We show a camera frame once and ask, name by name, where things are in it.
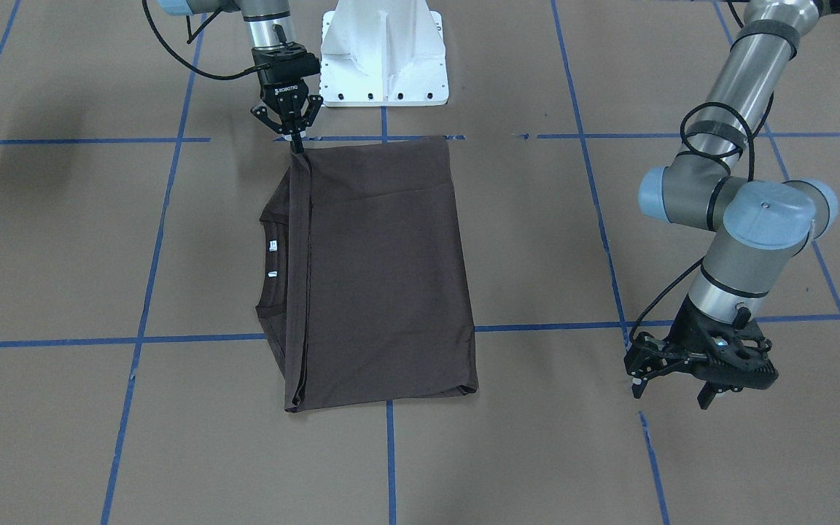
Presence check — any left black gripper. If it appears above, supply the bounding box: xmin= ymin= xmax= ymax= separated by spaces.
xmin=628 ymin=343 xmax=779 ymax=410

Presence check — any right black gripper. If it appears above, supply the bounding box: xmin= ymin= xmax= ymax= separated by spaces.
xmin=250 ymin=44 xmax=324 ymax=154

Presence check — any dark brown t-shirt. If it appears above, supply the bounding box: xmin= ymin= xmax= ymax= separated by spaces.
xmin=256 ymin=137 xmax=479 ymax=413

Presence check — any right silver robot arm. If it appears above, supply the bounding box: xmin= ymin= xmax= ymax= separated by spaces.
xmin=142 ymin=1 xmax=324 ymax=154

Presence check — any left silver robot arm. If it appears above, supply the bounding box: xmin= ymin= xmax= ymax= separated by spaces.
xmin=623 ymin=1 xmax=840 ymax=409

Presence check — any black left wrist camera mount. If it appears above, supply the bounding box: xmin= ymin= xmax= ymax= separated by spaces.
xmin=624 ymin=295 xmax=774 ymax=380

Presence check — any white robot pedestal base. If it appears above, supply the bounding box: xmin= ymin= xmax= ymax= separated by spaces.
xmin=319 ymin=1 xmax=450 ymax=107

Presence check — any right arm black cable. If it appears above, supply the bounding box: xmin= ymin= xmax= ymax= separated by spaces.
xmin=141 ymin=0 xmax=268 ymax=81

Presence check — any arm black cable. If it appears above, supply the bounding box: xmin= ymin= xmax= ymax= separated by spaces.
xmin=141 ymin=0 xmax=268 ymax=81
xmin=628 ymin=98 xmax=774 ymax=347

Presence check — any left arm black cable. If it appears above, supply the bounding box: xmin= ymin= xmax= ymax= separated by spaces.
xmin=628 ymin=98 xmax=774 ymax=347

